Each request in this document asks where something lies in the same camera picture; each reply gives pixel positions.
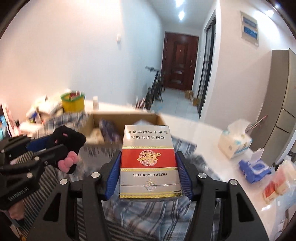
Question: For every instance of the red white cigarette pack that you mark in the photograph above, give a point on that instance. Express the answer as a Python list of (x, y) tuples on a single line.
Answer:
[(148, 168)]

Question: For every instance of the pretzel print cardboard box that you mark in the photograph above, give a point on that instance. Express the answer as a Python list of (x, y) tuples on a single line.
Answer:
[(90, 129)]

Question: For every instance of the black framed glass door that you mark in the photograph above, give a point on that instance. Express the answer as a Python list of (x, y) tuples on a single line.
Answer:
[(207, 64)]

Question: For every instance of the white tissue pack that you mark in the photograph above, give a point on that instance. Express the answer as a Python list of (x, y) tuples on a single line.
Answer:
[(234, 141)]

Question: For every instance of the black bicycle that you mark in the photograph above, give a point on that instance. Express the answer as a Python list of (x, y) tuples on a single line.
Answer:
[(156, 90)]

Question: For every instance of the dark red entrance door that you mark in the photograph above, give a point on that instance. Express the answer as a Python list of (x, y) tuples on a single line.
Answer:
[(179, 60)]

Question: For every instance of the red white snack bag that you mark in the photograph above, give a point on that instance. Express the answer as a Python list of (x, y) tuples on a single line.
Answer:
[(282, 181)]

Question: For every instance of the wall light switch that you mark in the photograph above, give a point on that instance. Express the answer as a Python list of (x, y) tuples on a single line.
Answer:
[(118, 40)]

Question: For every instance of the black plush pink bow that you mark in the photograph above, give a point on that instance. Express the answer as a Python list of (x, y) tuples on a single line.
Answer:
[(73, 142)]

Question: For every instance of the wall electrical panel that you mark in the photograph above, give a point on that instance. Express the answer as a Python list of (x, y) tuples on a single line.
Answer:
[(249, 29)]

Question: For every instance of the yellow green container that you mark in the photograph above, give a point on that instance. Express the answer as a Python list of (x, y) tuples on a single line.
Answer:
[(73, 102)]

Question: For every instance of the blue wet wipes pack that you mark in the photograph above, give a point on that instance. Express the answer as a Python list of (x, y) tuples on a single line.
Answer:
[(255, 169)]

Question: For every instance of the small cardboard boxes floor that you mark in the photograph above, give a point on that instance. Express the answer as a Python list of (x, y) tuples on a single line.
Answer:
[(189, 95)]

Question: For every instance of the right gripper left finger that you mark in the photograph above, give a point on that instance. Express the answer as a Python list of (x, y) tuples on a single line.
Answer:
[(113, 172)]

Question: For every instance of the beige refrigerator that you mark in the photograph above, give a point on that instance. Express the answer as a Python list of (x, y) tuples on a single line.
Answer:
[(277, 129)]

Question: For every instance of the dark blue purple box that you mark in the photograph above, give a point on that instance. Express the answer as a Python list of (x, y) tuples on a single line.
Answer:
[(109, 131)]

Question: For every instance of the left hand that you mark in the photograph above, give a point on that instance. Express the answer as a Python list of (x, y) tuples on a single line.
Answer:
[(17, 211)]

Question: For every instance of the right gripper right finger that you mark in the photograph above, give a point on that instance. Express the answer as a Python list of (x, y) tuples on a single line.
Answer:
[(187, 173)]

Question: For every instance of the plaid shirt cloth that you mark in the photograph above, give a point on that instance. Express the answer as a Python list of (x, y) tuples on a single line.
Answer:
[(126, 220)]

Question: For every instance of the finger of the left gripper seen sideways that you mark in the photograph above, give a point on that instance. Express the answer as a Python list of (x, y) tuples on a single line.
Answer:
[(45, 148)]

